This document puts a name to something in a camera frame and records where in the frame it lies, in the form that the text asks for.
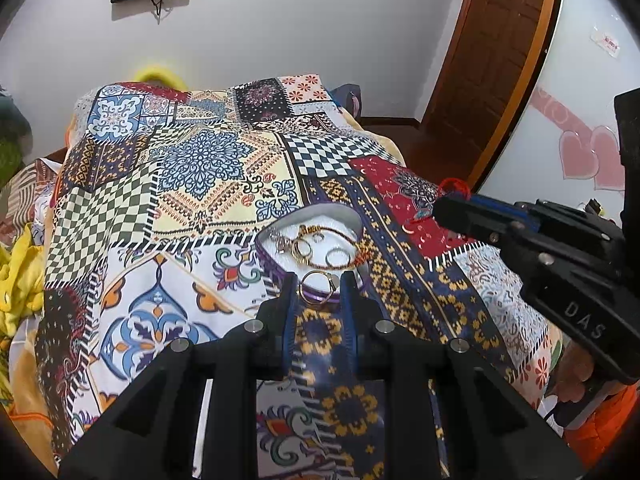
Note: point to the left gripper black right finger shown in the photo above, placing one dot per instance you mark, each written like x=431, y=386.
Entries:
x=445, y=406

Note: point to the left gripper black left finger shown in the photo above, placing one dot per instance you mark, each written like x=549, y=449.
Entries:
x=192, y=394

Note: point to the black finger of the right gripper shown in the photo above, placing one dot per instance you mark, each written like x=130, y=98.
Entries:
x=454, y=213
x=502, y=211

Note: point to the purple heart-shaped jewelry box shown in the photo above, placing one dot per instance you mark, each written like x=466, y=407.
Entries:
x=318, y=244

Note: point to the person right hand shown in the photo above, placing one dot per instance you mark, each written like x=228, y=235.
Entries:
x=574, y=369

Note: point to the white wardrobe sliding door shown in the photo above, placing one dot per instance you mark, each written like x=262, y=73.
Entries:
x=565, y=145

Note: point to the dark blue bag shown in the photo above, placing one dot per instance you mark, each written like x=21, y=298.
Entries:
x=348, y=96

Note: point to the brown wooden door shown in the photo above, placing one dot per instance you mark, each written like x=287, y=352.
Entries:
x=478, y=88

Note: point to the yellow blanket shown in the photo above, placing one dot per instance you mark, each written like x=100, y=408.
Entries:
x=21, y=287

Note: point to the colourful patchwork bed cover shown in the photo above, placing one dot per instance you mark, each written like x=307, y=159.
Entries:
x=155, y=220

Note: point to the striped brown pillow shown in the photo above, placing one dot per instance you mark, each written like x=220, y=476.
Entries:
x=26, y=199

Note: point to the pile of clutter clothes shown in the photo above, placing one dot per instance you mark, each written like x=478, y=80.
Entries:
x=15, y=133

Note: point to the yellow pillow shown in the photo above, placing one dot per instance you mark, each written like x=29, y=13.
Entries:
x=161, y=75

